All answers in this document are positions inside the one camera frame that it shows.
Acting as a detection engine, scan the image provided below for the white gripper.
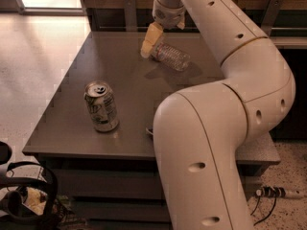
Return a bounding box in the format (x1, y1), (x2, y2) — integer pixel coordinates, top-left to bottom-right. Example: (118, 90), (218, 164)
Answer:
(140, 0), (186, 58)

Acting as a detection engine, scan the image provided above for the clear plastic water bottle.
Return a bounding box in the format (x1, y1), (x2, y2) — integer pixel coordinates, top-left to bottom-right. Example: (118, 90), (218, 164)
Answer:
(152, 42), (190, 72)

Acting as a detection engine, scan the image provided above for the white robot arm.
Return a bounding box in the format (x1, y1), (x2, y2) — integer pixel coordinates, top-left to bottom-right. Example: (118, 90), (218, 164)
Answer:
(141, 0), (295, 230)

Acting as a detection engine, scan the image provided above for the silver soda can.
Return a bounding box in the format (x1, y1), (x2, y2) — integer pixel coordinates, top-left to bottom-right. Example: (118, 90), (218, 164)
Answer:
(83, 80), (119, 132)

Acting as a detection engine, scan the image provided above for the blue potato chips bag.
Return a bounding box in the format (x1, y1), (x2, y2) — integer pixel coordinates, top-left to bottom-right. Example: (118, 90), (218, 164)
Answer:
(146, 127), (154, 136)

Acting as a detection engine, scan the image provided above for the grey low table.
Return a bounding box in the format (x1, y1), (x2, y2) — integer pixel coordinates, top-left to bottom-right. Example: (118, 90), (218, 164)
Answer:
(25, 33), (285, 230)

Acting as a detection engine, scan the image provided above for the white power strip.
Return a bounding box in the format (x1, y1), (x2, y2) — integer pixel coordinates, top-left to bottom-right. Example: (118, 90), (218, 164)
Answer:
(254, 186), (305, 200)

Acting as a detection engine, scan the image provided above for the left metal wall bracket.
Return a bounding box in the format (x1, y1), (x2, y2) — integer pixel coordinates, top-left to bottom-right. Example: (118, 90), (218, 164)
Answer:
(123, 0), (137, 32)

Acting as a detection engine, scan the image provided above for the metal wall bracket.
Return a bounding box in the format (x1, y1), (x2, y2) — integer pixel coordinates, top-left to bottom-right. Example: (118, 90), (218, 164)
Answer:
(261, 0), (284, 36)
(123, 0), (137, 32)

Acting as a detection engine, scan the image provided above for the right metal wall bracket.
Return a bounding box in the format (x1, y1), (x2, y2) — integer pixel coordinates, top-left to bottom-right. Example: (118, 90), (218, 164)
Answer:
(261, 0), (284, 36)

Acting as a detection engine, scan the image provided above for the black cable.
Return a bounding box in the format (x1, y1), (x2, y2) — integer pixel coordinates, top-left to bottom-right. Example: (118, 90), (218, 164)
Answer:
(249, 194), (278, 227)

